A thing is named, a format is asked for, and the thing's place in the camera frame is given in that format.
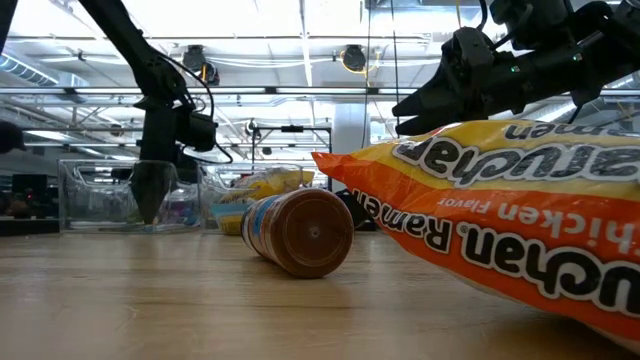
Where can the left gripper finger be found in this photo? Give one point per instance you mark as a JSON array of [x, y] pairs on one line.
[[152, 192]]

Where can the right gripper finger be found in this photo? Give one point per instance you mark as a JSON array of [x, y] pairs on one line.
[[422, 100], [425, 125]]

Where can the yellow ramen packet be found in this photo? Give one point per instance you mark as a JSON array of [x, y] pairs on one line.
[[275, 185]]

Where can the orange spice jar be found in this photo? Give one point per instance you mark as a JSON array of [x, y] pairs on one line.
[[305, 235]]

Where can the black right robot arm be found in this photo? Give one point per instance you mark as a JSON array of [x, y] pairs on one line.
[[575, 45]]

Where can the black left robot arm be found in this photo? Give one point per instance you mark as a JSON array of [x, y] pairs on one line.
[[135, 50]]

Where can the clear plastic utensil bin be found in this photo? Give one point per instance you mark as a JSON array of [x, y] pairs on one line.
[[90, 195]]

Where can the red bowl black outside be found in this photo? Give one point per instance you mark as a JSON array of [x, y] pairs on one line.
[[357, 212]]

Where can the orange chicken ramen packet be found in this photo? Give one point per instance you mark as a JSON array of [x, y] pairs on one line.
[[500, 215]]

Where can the black block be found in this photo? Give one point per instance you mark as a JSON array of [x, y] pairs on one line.
[[30, 182]]

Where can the black metal stand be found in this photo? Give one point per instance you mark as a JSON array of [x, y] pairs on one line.
[[292, 128]]

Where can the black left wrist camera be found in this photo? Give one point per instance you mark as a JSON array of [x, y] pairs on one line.
[[202, 131]]

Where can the black metal table frame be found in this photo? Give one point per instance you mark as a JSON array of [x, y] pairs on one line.
[[30, 226]]

